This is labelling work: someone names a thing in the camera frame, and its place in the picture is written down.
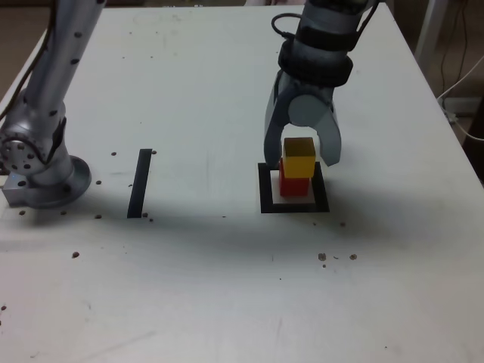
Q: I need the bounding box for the red cube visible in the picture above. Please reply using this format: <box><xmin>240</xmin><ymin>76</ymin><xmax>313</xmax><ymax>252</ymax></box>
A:
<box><xmin>278</xmin><ymin>158</ymin><xmax>312</xmax><ymax>197</ymax></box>

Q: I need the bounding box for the black tape square outline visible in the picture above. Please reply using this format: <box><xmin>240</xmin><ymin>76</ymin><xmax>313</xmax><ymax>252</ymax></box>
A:
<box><xmin>257</xmin><ymin>161</ymin><xmax>330</xmax><ymax>215</ymax></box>

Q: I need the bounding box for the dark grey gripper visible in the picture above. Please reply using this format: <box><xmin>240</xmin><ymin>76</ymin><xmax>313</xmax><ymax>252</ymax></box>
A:
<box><xmin>263</xmin><ymin>70</ymin><xmax>343</xmax><ymax>169</ymax></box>

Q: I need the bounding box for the yellow cube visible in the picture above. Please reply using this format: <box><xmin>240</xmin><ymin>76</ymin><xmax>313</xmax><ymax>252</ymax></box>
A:
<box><xmin>283</xmin><ymin>137</ymin><xmax>317</xmax><ymax>178</ymax></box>

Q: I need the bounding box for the black camera cable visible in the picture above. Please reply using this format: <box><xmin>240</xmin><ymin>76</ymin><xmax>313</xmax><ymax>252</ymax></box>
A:
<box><xmin>271</xmin><ymin>0</ymin><xmax>380</xmax><ymax>41</ymax></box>

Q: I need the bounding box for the beige power strip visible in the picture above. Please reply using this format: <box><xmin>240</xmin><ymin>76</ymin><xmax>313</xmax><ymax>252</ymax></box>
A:
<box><xmin>438</xmin><ymin>96</ymin><xmax>484</xmax><ymax>124</ymax></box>

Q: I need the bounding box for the black tape strip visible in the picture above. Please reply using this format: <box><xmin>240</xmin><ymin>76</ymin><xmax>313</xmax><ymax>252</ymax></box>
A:
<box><xmin>126</xmin><ymin>148</ymin><xmax>154</xmax><ymax>219</ymax></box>

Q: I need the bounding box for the white frame leg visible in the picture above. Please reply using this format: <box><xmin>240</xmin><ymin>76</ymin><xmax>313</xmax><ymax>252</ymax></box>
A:
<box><xmin>414</xmin><ymin>0</ymin><xmax>449</xmax><ymax>57</ymax></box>

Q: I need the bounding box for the white cable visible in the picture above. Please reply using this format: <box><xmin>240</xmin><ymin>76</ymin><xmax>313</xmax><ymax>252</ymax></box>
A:
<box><xmin>436</xmin><ymin>54</ymin><xmax>484</xmax><ymax>141</ymax></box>

